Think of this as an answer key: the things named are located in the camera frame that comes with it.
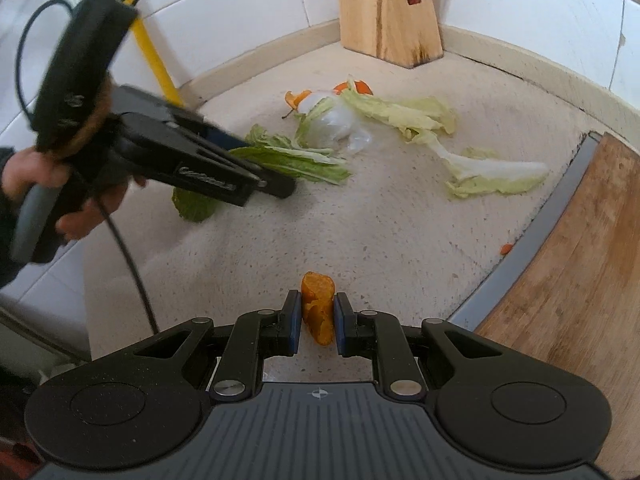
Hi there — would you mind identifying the person's left forearm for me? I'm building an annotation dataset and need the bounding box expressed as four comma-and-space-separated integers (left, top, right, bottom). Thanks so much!
0, 147, 26, 288

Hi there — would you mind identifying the orange peel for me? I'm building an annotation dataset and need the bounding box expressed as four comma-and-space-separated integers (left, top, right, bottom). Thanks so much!
333, 75, 374, 97
284, 89, 314, 117
300, 271, 335, 346

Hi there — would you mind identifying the person's left hand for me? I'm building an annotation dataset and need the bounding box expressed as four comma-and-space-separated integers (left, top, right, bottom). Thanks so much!
2, 148, 149, 246

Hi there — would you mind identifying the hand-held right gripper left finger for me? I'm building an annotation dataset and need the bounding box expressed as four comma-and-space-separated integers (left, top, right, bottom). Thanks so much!
84, 290, 304, 403

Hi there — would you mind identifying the napa cabbage leaf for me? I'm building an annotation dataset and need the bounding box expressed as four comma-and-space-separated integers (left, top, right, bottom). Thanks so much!
172, 124, 354, 224

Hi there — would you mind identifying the yellow pipe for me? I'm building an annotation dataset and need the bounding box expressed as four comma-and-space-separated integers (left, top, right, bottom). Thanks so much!
102, 0, 184, 107

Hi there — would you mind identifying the clear plastic bag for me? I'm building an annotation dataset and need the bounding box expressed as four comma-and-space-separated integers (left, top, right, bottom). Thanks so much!
298, 91, 374, 155

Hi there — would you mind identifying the grey metal strip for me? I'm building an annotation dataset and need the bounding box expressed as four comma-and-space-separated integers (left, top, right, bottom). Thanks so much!
447, 131, 604, 334

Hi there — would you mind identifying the white stalk napa leaf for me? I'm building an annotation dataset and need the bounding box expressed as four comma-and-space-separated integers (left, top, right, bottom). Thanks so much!
425, 130, 551, 200

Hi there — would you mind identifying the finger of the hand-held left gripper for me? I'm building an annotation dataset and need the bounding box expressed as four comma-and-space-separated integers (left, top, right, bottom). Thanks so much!
120, 114, 297, 200
169, 109, 249, 154

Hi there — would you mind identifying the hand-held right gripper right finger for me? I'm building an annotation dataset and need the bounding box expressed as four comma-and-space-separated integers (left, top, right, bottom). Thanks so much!
333, 291, 555, 403

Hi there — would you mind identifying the wooden knife block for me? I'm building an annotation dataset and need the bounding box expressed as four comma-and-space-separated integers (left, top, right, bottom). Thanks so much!
336, 0, 445, 70

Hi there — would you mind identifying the wooden cutting board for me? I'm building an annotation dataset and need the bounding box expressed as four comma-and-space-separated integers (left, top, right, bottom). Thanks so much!
472, 132, 640, 480

